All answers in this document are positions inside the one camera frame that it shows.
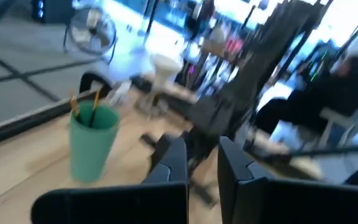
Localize thin orange paintbrush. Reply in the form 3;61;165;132
68;89;81;121

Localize white chair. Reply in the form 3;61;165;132
272;107;358;151

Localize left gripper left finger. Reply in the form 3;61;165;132
31;136;188;224

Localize white mushroom-shaped stand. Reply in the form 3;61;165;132
135;52;185;116

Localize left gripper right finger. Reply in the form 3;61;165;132
218;136;358;224

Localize person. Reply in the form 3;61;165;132
253;54;358;135

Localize black floor fan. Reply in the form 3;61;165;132
62;5;118;65

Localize teal plastic cup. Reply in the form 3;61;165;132
68;99;121;184

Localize black box glowing lights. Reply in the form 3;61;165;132
30;0;75;24

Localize black paintbrush orange ferrule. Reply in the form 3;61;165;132
88;86;104;129

